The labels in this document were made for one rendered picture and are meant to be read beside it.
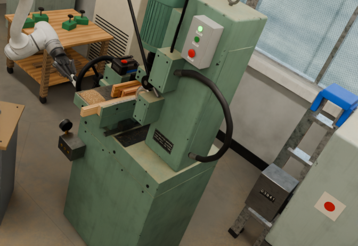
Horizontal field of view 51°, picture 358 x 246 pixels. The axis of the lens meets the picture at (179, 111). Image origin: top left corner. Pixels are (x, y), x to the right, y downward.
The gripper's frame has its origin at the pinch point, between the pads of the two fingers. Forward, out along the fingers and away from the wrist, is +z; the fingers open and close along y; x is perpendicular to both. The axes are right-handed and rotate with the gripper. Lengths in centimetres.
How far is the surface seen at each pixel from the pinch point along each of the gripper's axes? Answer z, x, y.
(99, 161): 48.0, 0.0, -11.4
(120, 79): 20.9, -25.9, 6.0
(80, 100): 24.4, -21.1, -17.0
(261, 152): 80, 38, 149
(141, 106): 48, -46, -10
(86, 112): 35, -28, -23
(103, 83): 14.7, -15.4, 4.0
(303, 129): 88, -44, 85
